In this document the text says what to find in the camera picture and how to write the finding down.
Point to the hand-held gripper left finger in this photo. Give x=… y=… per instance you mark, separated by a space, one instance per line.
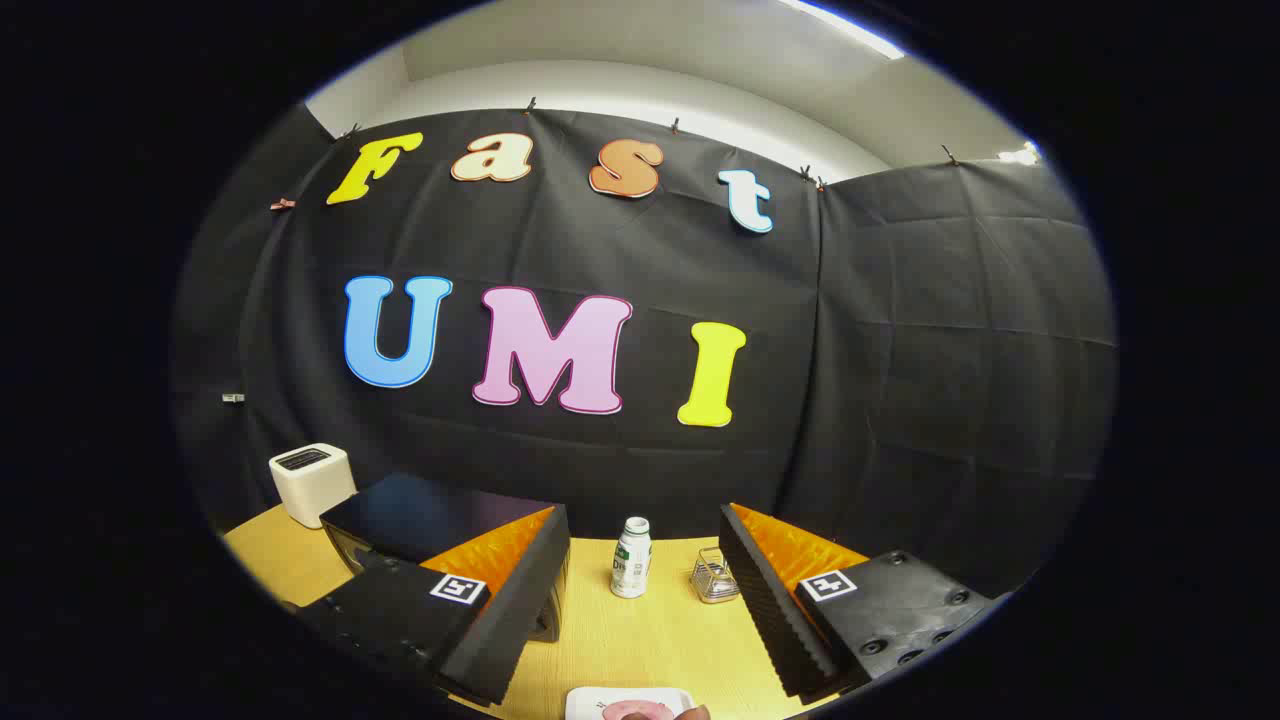
x=520 y=590

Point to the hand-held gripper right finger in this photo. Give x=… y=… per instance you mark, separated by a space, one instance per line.
x=765 y=600

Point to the black toaster oven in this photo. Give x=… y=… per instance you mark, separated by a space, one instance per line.
x=420 y=515

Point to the white square plate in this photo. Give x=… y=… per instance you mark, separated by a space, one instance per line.
x=585 y=703

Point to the pink round food slice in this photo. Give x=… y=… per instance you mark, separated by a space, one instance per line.
x=635 y=712

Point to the white pop-up toaster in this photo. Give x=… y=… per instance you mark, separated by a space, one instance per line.
x=312 y=485

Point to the white bottle with green label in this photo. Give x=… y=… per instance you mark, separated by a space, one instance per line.
x=631 y=565

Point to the black backdrop cloth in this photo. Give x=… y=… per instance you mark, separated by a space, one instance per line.
x=900 y=350

